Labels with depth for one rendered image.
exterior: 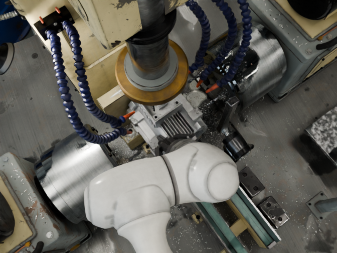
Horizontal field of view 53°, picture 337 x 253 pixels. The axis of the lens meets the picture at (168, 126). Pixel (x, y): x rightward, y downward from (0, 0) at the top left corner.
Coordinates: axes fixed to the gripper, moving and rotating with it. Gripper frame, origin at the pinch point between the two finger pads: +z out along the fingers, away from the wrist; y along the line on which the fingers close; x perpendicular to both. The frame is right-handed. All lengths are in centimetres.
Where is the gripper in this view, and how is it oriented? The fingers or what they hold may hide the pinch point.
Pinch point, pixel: (163, 141)
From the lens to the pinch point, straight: 99.0
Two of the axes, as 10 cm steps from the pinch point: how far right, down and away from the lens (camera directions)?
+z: -2.7, -1.3, 9.5
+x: 5.2, 8.2, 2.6
